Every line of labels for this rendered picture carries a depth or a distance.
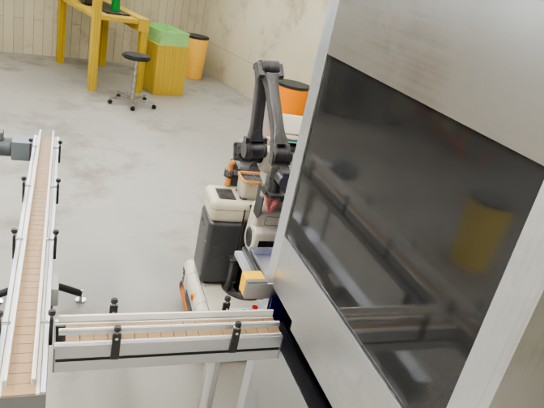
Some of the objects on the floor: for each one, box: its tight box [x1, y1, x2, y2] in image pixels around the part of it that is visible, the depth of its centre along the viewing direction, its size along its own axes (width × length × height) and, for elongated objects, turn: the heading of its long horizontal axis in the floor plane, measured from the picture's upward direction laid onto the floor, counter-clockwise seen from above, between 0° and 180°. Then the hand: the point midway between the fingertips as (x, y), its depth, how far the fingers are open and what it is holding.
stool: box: [108, 52, 156, 111], centre depth 704 cm, size 58×61×65 cm
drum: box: [185, 32, 210, 79], centre depth 923 cm, size 42×42×70 cm
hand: (269, 210), depth 226 cm, fingers closed
